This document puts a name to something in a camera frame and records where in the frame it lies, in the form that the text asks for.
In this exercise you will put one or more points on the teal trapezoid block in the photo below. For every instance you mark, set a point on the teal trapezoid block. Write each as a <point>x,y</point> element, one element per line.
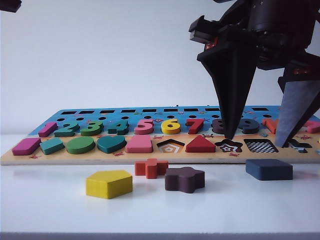
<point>51,147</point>

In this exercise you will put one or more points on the pink number five piece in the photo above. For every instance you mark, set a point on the pink number five piece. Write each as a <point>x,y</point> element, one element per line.
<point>142,130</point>

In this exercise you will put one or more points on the navy square block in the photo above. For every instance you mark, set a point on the navy square block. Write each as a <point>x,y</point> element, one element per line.
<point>269,170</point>

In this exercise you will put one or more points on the teal heart block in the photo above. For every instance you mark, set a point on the teal heart block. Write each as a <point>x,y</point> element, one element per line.
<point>110,145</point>

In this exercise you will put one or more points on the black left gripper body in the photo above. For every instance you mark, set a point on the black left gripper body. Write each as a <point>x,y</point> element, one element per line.
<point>8,5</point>

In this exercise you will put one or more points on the brown star block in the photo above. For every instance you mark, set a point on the brown star block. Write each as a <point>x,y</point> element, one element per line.
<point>183,182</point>

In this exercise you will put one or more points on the dark teal number four piece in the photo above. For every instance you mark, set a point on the dark teal number four piece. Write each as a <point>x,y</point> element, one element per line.
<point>120,128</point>

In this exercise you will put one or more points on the yellow pentagon block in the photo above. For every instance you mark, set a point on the yellow pentagon block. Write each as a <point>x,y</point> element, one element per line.
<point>108,185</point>

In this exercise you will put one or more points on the brown number eight piece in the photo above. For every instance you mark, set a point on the brown number eight piece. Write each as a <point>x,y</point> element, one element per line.
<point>217,130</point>

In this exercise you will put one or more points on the green oval block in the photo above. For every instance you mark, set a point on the green oval block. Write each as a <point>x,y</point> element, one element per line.
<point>80,146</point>

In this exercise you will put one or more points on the colourful wooden puzzle board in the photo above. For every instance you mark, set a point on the colourful wooden puzzle board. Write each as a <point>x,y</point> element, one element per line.
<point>75,157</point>

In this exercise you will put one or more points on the orange cross block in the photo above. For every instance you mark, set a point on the orange cross block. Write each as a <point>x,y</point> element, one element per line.
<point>150,170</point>

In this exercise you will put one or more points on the yellow number six piece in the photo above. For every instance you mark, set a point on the yellow number six piece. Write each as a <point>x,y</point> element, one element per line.
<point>170,131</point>

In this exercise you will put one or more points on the teal number two piece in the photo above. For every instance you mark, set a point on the teal number two piece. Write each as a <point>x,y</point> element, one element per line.
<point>65,132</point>

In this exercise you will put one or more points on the red number seven piece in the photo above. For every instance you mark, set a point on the red number seven piece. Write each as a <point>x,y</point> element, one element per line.
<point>196,127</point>

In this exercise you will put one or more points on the red triangle block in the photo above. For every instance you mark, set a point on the red triangle block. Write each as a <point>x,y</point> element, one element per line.
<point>200,147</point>

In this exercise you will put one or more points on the green number three piece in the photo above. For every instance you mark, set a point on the green number three piece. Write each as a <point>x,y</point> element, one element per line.
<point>92,131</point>

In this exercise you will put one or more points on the pink trapezoid block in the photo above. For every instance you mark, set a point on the pink trapezoid block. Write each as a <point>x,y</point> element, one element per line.
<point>138,146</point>

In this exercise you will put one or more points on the dark navy number nine piece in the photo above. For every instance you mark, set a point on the dark navy number nine piece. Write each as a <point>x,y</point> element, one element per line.
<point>250,130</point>

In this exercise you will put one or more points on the magenta number one piece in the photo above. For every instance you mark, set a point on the magenta number one piece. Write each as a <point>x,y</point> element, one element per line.
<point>47,129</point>

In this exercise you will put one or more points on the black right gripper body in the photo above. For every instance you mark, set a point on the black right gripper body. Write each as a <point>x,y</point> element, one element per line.
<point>203,30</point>

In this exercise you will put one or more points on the pink symbol piece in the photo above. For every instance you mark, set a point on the pink symbol piece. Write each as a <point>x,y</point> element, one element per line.
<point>313,128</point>

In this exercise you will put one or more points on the orange number ten piece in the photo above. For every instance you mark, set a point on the orange number ten piece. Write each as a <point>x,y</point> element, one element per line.
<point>271,126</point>

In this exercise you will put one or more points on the magenta parallelogram block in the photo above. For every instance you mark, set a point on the magenta parallelogram block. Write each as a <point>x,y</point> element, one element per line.
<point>23,147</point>

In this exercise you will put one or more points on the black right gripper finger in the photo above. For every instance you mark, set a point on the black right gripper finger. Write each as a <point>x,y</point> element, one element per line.
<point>295,107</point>
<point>232,87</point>

